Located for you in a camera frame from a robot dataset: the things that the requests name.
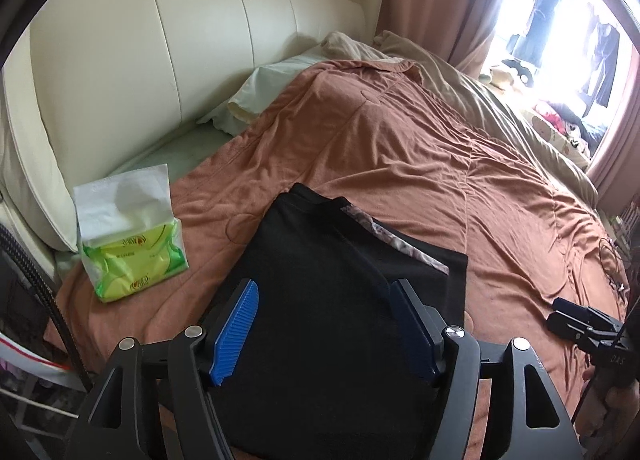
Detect beige bed sheet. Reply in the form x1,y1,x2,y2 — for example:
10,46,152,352
320,30,601,207

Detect person's right hand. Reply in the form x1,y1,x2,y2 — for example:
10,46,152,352
575,362,640,448

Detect pale green pillow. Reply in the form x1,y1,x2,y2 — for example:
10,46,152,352
197,52,332,137

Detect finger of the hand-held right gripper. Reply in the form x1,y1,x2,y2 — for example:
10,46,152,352
552,297,601,321
546,312,608,341

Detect black knit shirt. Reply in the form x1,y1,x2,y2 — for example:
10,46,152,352
207,183,469,460

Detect hanging dark clothes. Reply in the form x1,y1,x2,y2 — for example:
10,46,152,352
505,0,627,112

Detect green tissue pack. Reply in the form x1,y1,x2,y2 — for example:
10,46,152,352
72,164,191,305

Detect cream padded headboard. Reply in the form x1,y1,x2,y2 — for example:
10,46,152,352
0,0,386,257

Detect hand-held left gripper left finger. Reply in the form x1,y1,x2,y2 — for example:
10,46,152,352
75,279,261,460

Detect pile of colourful clothes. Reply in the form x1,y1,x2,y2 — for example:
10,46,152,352
520,99,612,167

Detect white bag with red stripe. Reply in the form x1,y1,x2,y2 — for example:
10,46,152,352
0,334,72,377

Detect thin black cable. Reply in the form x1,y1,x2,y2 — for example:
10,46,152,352
597,237,632,297

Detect thick black cable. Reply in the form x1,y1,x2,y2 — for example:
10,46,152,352
0,224,92,392

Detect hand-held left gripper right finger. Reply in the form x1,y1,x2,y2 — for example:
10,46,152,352
387,279,583,460

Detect orange-brown blanket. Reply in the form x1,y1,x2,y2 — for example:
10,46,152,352
45,57,632,460

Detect cluttered bedside shelf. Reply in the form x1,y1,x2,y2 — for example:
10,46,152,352
600,190,640,261

